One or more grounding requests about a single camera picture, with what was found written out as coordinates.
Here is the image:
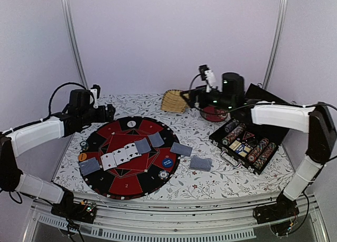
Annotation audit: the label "black poker chip case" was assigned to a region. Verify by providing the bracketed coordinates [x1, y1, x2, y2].
[209, 83, 290, 176]

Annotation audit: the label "left aluminium corner post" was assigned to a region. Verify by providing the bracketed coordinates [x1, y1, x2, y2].
[61, 0, 88, 88]

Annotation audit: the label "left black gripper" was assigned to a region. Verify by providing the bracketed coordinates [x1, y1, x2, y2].
[80, 103, 115, 127]

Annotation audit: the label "poker chip stack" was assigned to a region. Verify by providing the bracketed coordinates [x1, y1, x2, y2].
[80, 141, 89, 152]

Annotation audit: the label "poker chip row in case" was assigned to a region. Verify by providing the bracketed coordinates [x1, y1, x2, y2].
[247, 138, 269, 163]

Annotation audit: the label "right aluminium corner post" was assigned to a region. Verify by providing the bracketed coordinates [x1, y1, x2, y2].
[262, 0, 288, 90]

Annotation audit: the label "red triangle sign card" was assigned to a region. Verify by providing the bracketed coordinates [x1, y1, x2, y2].
[242, 131, 255, 142]

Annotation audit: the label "orange dealer button chip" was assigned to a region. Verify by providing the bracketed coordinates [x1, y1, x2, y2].
[78, 153, 87, 162]

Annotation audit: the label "blue checkered card deck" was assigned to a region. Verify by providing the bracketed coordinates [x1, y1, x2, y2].
[190, 156, 212, 172]

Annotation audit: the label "boxed card deck in case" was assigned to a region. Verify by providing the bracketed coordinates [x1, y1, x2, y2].
[229, 140, 253, 158]

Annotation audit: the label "face-up diamonds card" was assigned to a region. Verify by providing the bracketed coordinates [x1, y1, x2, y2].
[101, 153, 117, 171]

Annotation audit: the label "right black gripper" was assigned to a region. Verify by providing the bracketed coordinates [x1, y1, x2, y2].
[182, 85, 235, 112]

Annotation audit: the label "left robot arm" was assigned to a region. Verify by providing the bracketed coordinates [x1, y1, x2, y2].
[1, 85, 115, 218]

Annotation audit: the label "face-up four clubs card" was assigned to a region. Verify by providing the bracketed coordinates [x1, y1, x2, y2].
[124, 143, 142, 161]

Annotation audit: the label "round red black poker mat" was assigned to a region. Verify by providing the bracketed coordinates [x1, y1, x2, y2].
[78, 116, 180, 200]

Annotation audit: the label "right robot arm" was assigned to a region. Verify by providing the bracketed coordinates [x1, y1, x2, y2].
[180, 70, 336, 219]

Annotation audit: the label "aluminium corner post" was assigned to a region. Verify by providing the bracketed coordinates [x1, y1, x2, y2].
[262, 0, 288, 90]
[61, 0, 88, 88]

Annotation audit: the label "woven bamboo basket tray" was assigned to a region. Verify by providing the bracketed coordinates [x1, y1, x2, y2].
[161, 89, 187, 113]

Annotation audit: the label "dealt blue cards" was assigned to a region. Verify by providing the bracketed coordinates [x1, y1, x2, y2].
[170, 142, 193, 157]
[79, 158, 101, 176]

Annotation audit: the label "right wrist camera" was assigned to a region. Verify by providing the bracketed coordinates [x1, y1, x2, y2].
[199, 65, 216, 93]

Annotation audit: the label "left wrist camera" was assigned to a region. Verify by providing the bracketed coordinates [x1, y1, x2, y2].
[90, 84, 101, 109]

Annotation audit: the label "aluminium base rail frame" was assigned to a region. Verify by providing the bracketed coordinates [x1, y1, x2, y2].
[23, 193, 329, 241]

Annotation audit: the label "blurred blue card being passed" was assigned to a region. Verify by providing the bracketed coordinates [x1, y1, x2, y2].
[134, 138, 151, 154]

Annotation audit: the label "red floral round plate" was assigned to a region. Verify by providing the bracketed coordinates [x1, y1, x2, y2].
[200, 106, 228, 123]

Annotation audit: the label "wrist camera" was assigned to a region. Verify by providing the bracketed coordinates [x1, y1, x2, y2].
[90, 84, 101, 109]
[199, 65, 216, 93]

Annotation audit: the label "blue white ten chip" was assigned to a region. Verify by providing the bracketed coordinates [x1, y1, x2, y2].
[158, 170, 169, 180]

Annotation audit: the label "blue small blind chip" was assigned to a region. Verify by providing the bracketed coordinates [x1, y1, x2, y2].
[162, 158, 174, 168]

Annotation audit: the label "white dealer button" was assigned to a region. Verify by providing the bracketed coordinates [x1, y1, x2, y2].
[127, 120, 136, 128]

